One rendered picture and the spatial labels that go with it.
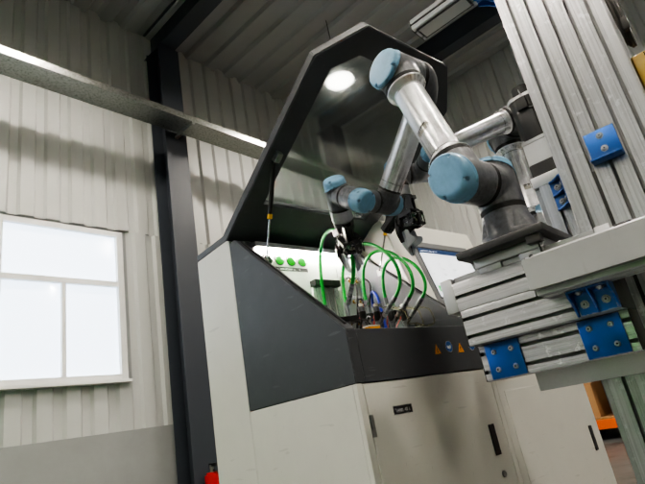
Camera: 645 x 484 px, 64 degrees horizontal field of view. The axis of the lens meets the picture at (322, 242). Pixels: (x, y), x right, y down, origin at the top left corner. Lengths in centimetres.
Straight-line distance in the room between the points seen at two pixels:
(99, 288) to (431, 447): 467
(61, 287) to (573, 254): 509
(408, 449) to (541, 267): 73
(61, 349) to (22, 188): 166
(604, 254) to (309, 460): 106
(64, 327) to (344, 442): 430
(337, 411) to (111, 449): 418
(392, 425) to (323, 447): 22
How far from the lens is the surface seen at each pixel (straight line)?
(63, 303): 565
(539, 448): 222
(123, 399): 571
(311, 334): 166
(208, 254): 226
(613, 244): 113
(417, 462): 166
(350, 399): 155
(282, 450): 184
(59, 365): 556
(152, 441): 581
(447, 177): 128
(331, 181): 165
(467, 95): 979
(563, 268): 115
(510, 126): 198
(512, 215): 135
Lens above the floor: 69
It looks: 20 degrees up
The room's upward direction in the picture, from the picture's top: 11 degrees counter-clockwise
